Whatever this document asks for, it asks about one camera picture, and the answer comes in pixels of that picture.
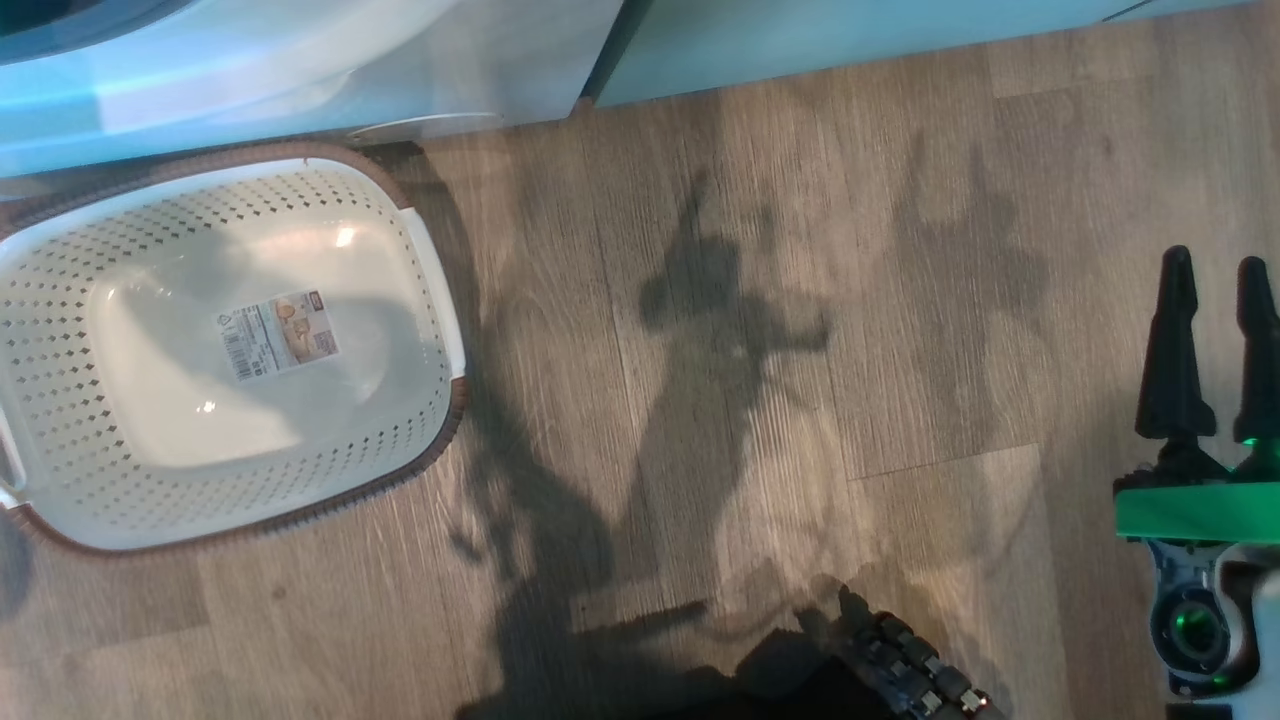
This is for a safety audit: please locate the paper product label sticker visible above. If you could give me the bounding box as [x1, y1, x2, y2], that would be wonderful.
[213, 290, 339, 383]

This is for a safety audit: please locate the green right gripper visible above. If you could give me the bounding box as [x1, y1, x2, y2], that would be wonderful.
[1113, 246, 1280, 549]

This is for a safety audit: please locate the white front-load washing machine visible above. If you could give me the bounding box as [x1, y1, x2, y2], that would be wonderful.
[0, 0, 626, 179]

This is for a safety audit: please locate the white perforated laundry basket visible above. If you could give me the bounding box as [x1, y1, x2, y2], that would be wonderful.
[0, 140, 471, 554]

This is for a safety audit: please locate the round drain filter cover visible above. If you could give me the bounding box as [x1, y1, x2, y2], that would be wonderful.
[348, 111, 504, 142]

